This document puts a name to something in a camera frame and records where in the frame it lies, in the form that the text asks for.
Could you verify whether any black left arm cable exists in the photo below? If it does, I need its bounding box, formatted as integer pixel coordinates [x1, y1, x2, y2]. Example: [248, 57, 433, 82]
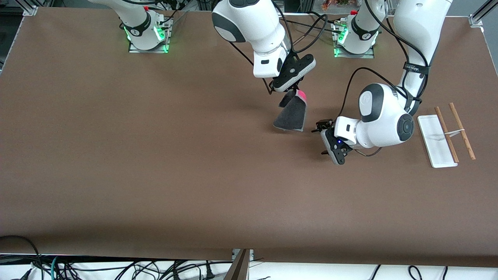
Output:
[340, 0, 431, 157]

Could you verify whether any white rack with wooden rods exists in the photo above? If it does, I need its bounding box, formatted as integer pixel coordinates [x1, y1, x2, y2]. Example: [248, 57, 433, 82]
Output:
[417, 102, 476, 168]

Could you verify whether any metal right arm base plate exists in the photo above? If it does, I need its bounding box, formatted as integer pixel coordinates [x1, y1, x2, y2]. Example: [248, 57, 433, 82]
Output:
[128, 16, 172, 54]

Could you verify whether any thick black floor cable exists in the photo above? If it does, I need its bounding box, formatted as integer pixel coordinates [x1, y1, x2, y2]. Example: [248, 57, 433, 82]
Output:
[0, 235, 44, 280]

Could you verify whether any orange patterned object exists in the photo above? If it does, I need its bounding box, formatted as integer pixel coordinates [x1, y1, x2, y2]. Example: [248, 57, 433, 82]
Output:
[322, 0, 351, 11]

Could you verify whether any aluminium profile beam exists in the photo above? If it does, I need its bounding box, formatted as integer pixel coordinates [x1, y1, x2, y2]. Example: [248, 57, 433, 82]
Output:
[224, 249, 254, 280]

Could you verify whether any aluminium frame corner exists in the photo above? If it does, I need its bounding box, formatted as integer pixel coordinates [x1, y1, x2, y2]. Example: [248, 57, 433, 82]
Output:
[468, 0, 498, 28]
[15, 0, 40, 17]

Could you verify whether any grey towel with pink tag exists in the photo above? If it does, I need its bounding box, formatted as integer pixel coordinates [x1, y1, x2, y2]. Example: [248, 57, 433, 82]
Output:
[273, 89, 308, 133]

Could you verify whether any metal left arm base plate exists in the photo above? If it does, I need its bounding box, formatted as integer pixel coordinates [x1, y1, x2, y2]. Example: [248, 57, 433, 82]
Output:
[331, 21, 376, 59]

